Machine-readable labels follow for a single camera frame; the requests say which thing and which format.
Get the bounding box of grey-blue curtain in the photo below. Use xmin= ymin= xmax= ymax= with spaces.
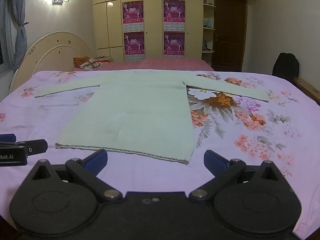
xmin=7 ymin=0 xmax=28 ymax=68

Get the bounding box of pink checked bed sheet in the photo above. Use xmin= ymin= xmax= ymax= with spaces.
xmin=71 ymin=57 xmax=215 ymax=72

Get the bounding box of dark brown wooden door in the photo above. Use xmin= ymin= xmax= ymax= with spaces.
xmin=213 ymin=0 xmax=248 ymax=72

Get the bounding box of cream white towel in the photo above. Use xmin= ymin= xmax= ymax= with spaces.
xmin=34 ymin=70 xmax=269 ymax=165

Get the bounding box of black backpack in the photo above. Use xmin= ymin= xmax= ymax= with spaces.
xmin=272 ymin=52 xmax=300 ymax=83

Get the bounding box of brown wooden furniture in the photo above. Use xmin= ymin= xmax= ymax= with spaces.
xmin=293 ymin=76 xmax=320 ymax=106

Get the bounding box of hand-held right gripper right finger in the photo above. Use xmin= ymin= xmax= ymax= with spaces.
xmin=189 ymin=150 xmax=292 ymax=202

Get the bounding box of orange patterned folded cloth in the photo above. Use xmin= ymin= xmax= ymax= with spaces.
xmin=73 ymin=56 xmax=101 ymax=71

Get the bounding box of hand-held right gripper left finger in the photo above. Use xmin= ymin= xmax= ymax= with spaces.
xmin=24 ymin=149 xmax=123 ymax=203

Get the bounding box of cream corner shelf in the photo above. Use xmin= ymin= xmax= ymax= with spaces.
xmin=201 ymin=0 xmax=216 ymax=65

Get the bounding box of magenta wall poster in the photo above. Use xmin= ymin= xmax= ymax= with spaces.
xmin=164 ymin=31 xmax=186 ymax=57
xmin=122 ymin=0 xmax=145 ymax=31
xmin=163 ymin=0 xmax=186 ymax=32
xmin=124 ymin=31 xmax=145 ymax=62

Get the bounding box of cream wooden headboard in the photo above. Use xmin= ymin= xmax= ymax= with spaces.
xmin=9 ymin=31 xmax=94 ymax=93

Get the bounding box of cream wardrobe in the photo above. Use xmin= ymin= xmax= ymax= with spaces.
xmin=92 ymin=0 xmax=262 ymax=63

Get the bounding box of purple floral bed sheet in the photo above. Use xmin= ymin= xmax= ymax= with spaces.
xmin=0 ymin=69 xmax=320 ymax=240

